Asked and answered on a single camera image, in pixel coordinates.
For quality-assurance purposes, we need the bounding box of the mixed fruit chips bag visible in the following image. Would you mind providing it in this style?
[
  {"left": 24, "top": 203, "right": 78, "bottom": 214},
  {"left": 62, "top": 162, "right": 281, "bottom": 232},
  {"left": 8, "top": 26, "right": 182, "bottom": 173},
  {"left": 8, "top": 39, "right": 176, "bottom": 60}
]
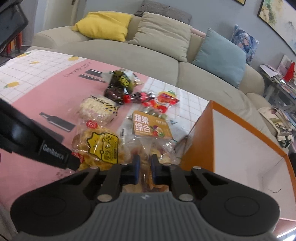
[{"left": 120, "top": 115, "right": 186, "bottom": 193}]

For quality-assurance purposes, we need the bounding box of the yellow label bread bag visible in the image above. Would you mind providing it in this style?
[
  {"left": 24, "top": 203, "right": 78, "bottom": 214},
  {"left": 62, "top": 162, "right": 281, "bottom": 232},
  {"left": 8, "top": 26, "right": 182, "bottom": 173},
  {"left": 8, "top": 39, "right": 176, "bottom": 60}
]
[{"left": 72, "top": 120, "right": 125, "bottom": 171}]

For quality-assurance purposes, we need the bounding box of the orange cardboard box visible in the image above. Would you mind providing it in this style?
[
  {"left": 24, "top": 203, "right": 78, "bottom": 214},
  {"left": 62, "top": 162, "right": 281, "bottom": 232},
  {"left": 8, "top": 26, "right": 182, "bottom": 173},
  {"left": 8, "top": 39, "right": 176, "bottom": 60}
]
[{"left": 181, "top": 101, "right": 295, "bottom": 220}]

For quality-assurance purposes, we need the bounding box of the red spicy strip packet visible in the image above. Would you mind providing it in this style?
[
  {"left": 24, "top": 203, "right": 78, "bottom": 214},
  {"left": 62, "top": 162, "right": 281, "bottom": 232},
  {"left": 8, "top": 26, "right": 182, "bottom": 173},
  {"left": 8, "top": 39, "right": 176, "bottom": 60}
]
[{"left": 142, "top": 90, "right": 179, "bottom": 113}]

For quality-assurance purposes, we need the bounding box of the clear rice cake bag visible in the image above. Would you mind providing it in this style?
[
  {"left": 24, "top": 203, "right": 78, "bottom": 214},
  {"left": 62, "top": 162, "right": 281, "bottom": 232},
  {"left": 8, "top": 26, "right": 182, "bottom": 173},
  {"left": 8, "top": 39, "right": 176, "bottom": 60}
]
[{"left": 78, "top": 95, "right": 119, "bottom": 124}]

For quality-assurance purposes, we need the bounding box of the black yellow snack bag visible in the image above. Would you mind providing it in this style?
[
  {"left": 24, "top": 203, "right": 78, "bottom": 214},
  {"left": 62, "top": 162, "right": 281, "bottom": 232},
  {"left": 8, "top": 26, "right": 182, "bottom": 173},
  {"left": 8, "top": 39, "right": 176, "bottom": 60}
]
[{"left": 102, "top": 69, "right": 143, "bottom": 104}]

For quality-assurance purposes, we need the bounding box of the pink white checkered tablecloth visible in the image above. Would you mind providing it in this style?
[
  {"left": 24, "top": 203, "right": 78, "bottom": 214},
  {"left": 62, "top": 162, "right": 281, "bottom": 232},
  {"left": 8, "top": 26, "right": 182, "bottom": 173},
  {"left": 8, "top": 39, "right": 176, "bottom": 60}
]
[{"left": 0, "top": 49, "right": 211, "bottom": 212}]

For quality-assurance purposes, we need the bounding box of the red orange stool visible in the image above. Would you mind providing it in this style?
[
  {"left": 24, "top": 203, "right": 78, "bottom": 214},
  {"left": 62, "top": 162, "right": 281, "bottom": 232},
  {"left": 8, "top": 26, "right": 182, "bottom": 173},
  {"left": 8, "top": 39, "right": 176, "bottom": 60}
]
[{"left": 4, "top": 32, "right": 22, "bottom": 56}]

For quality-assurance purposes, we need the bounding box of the beige sofa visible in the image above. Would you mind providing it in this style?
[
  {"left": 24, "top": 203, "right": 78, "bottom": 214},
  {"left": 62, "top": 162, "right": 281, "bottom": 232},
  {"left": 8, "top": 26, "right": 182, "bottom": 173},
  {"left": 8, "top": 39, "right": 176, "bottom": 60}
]
[{"left": 29, "top": 26, "right": 277, "bottom": 143}]

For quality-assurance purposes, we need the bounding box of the floral tote bag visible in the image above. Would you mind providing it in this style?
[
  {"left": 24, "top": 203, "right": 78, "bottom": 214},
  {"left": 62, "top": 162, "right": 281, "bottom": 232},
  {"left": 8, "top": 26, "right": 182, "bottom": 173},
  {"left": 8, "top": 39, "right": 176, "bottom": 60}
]
[{"left": 258, "top": 107, "right": 295, "bottom": 148}]

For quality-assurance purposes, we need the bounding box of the light blue cushion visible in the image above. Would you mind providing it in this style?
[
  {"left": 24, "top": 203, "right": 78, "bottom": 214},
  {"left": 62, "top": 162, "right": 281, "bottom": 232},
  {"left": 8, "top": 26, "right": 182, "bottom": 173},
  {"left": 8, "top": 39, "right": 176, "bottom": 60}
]
[{"left": 192, "top": 28, "right": 246, "bottom": 88}]

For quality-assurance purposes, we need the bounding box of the beige cushion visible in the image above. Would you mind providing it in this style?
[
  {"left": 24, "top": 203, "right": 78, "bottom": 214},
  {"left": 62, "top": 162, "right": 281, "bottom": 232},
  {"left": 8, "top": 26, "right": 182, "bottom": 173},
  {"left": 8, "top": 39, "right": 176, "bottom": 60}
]
[{"left": 128, "top": 11, "right": 192, "bottom": 62}]

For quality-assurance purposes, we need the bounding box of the yellow cushion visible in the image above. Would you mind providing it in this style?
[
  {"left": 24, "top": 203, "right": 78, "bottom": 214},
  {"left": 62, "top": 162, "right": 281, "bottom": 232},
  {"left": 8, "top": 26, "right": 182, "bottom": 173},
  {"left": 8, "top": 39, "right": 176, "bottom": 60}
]
[{"left": 72, "top": 11, "right": 132, "bottom": 42}]

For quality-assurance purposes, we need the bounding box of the cluttered side shelf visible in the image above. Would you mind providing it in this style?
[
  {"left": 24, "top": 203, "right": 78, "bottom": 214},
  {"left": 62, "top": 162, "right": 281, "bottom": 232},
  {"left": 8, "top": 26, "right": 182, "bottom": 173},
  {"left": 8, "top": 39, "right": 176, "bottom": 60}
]
[{"left": 259, "top": 54, "right": 295, "bottom": 116}]

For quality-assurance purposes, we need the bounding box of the blue patterned cushion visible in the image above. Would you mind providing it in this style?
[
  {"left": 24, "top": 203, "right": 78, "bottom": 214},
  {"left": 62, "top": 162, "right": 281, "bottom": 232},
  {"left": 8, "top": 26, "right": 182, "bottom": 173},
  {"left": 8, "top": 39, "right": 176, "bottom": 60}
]
[{"left": 231, "top": 24, "right": 259, "bottom": 65}]

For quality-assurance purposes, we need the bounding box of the grey cushion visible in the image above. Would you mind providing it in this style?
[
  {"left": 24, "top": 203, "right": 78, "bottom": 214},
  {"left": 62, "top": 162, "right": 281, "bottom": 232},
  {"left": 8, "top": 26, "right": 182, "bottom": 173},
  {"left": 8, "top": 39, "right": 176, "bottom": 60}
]
[{"left": 134, "top": 1, "right": 192, "bottom": 24}]

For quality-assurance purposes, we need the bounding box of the framed landscape painting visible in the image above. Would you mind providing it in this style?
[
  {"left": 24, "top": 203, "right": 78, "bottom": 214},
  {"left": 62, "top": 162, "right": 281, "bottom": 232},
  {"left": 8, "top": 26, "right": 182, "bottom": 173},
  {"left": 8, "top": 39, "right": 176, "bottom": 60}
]
[{"left": 258, "top": 0, "right": 295, "bottom": 54}]

